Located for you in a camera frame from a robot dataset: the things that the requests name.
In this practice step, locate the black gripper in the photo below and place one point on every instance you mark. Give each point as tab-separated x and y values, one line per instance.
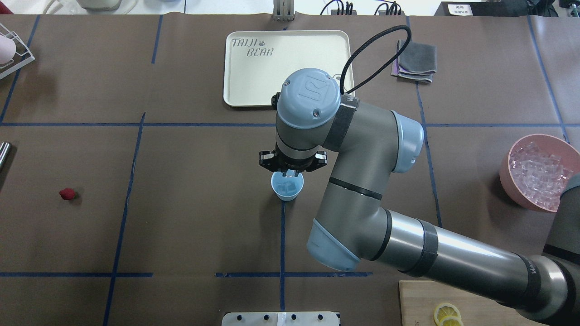
268	158

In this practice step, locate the light blue plastic cup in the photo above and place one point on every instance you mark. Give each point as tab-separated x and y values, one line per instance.
285	188

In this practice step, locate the red strawberry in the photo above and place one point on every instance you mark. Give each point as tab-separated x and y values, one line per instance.
68	194

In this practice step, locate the steel muddler black cap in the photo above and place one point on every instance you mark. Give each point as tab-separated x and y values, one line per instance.
5	148

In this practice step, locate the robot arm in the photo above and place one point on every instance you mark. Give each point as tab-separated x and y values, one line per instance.
313	116

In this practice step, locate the pink bowl of ice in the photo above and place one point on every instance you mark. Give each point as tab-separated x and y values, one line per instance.
536	170

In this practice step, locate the pink upturned cup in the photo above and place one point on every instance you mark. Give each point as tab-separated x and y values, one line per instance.
7	49

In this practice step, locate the cream bear tray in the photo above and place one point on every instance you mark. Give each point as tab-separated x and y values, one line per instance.
256	63

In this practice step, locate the grey folded cloth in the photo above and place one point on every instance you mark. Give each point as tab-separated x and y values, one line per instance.
418	62

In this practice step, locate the bamboo cutting board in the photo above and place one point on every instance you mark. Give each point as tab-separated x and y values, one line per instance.
418	300

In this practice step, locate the lemon slices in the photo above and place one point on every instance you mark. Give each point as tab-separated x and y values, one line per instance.
446	314

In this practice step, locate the white pedestal column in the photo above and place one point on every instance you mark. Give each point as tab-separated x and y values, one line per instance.
308	318

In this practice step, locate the aluminium frame post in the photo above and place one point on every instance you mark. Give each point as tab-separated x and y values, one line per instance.
283	10

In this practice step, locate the white wire cup rack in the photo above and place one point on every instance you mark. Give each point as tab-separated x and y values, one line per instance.
23	55

